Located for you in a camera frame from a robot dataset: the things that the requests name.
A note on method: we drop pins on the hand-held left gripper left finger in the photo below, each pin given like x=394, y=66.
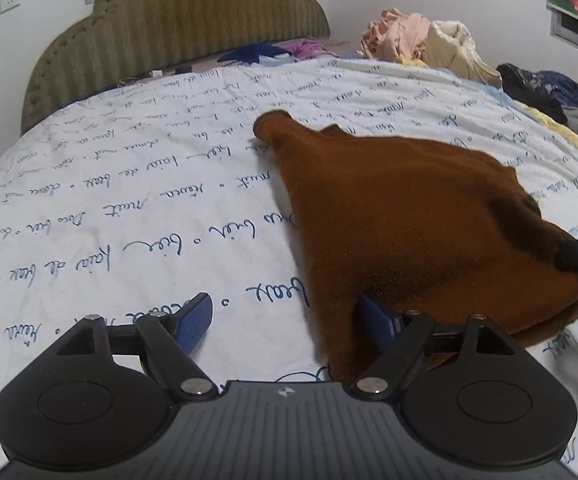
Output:
x=194, y=322

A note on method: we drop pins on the brown knit garment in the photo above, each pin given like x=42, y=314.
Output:
x=409, y=220

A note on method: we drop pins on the dark blue cloth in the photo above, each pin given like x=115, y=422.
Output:
x=251, y=53

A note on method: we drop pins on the olive ribbed headboard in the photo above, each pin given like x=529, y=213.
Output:
x=169, y=25

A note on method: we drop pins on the dark clothes pile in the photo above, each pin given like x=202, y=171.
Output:
x=534, y=87

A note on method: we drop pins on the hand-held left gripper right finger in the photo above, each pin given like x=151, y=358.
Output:
x=376, y=317

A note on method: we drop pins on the white script-printed blanket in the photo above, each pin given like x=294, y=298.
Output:
x=144, y=185

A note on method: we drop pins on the light blue cloth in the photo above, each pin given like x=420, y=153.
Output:
x=499, y=91

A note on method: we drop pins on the purple cloth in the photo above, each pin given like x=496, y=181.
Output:
x=306, y=50

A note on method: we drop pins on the pink clothes pile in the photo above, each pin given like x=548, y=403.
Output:
x=396, y=35

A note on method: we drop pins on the cream padded garment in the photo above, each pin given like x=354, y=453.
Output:
x=461, y=52

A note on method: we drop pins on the yellow cloth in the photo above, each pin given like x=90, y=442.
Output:
x=569, y=132

